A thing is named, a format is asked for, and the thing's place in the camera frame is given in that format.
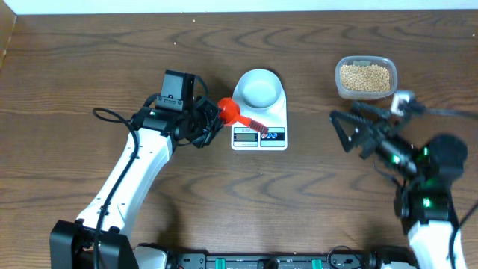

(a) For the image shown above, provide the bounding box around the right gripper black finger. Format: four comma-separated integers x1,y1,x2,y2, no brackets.
352,101,391,119
329,110,368,152

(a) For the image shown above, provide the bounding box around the red measuring scoop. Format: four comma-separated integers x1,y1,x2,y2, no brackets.
217,97,268,134

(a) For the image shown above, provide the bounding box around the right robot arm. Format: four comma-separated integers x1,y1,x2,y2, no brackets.
329,100,468,268

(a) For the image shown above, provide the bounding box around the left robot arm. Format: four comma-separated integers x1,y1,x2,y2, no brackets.
49,96,223,268

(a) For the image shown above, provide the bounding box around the white digital kitchen scale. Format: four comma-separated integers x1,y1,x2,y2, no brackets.
230,82,289,152

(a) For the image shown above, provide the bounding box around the white bowl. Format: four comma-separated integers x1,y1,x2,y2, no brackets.
237,69,283,108

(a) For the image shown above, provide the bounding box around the clear plastic soybean container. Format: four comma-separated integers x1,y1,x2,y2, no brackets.
335,55,398,100

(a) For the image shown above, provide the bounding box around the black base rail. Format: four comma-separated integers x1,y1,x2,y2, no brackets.
134,244,419,269

